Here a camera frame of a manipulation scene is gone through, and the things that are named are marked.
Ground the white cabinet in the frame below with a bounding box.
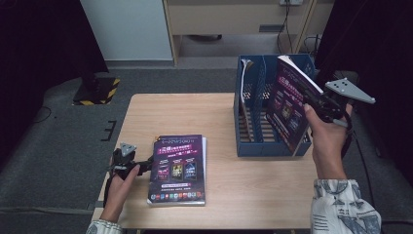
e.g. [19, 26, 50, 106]
[80, 0, 173, 61]

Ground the purple cover magazine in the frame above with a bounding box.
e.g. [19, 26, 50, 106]
[265, 54, 324, 156]
[147, 134, 206, 203]

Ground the black curtain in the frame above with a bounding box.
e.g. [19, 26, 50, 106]
[313, 0, 413, 183]
[0, 0, 110, 170]

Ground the grey tape piece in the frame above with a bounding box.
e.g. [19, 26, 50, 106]
[87, 200, 105, 212]

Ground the person's left hand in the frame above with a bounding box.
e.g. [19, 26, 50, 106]
[103, 164, 141, 212]

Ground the black yellow striped stand base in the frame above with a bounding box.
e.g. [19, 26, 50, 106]
[71, 76, 121, 106]

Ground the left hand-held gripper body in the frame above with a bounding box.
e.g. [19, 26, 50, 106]
[109, 141, 146, 180]

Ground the grey drawer handle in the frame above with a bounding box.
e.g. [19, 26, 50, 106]
[258, 24, 285, 34]

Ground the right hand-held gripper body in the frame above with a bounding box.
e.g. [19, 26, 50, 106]
[306, 77, 377, 129]

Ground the white picture grid magazine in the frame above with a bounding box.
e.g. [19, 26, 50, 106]
[147, 136, 207, 208]

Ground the black floor tape mark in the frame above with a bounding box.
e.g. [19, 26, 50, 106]
[99, 120, 118, 142]

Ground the blue file rack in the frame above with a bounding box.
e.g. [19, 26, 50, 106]
[233, 53, 317, 158]

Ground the light wooden desk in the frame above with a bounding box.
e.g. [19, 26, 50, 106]
[162, 0, 335, 67]

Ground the person's right hand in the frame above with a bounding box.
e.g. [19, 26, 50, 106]
[303, 103, 355, 180]

